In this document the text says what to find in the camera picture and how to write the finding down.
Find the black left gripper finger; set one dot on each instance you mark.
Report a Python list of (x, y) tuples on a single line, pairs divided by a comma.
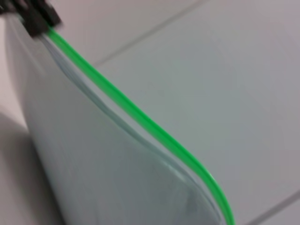
[(35, 24), (51, 15)]

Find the clear document bag green zipper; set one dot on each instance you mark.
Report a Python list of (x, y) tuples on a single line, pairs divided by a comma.
[(93, 164)]

